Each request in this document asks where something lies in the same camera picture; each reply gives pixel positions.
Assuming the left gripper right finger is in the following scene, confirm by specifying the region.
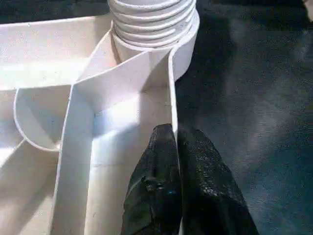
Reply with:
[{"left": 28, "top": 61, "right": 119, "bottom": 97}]
[{"left": 177, "top": 128, "right": 260, "bottom": 235}]

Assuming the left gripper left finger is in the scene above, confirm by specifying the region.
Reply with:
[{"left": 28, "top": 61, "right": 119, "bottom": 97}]
[{"left": 120, "top": 123, "right": 182, "bottom": 235}]

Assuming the white plastic table top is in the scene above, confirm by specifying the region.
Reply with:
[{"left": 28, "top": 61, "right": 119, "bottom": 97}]
[{"left": 0, "top": 10, "right": 200, "bottom": 235}]

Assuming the white plastic table leg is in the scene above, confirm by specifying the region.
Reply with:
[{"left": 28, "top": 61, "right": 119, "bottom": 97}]
[{"left": 108, "top": 0, "right": 197, "bottom": 49}]

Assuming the black work mat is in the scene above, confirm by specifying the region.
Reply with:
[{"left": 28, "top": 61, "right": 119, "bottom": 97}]
[{"left": 0, "top": 0, "right": 313, "bottom": 235}]

